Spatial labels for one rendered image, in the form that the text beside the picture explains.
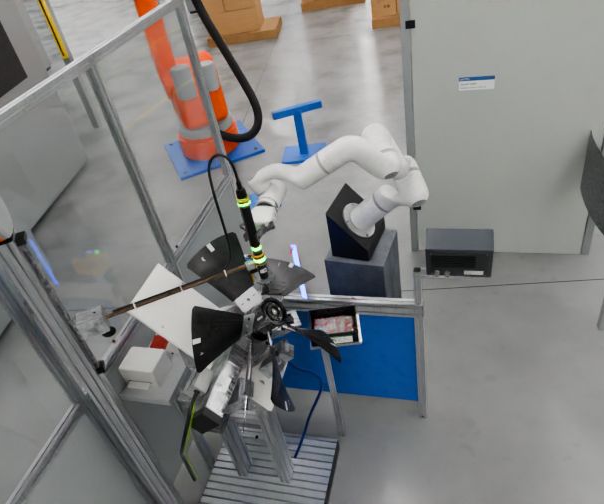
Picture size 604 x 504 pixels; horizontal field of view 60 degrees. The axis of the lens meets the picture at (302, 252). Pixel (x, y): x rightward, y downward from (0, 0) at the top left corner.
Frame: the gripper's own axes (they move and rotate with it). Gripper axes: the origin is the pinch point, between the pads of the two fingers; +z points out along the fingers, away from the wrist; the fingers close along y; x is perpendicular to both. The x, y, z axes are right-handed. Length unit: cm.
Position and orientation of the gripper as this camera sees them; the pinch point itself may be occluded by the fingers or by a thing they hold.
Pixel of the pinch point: (252, 235)
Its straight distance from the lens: 188.8
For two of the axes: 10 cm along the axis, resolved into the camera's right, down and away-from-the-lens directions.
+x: -1.6, -7.8, -6.1
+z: -2.4, 6.3, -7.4
